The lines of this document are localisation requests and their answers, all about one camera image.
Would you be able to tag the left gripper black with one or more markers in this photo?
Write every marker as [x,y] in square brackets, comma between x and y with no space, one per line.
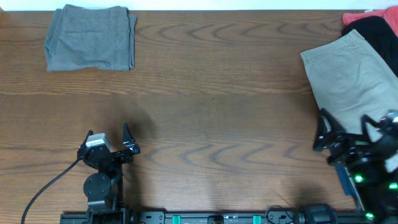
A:
[130,144]

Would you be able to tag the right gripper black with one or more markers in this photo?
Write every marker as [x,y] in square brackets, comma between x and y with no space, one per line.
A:
[354,147]

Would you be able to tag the grey shorts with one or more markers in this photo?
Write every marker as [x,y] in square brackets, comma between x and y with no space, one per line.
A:
[80,38]

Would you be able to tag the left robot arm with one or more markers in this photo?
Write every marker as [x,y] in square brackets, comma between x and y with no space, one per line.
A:
[104,189]

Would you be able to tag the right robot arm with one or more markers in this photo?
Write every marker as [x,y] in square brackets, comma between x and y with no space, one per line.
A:
[376,186]

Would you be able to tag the beige khaki shorts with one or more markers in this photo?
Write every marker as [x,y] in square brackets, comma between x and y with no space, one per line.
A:
[349,79]

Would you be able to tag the black garment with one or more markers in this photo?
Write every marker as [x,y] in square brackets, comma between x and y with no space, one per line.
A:
[377,32]

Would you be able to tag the red garment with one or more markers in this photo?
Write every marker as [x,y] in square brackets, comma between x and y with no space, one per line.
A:
[389,15]

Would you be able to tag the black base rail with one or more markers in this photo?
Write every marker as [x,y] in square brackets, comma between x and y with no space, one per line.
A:
[315,214]

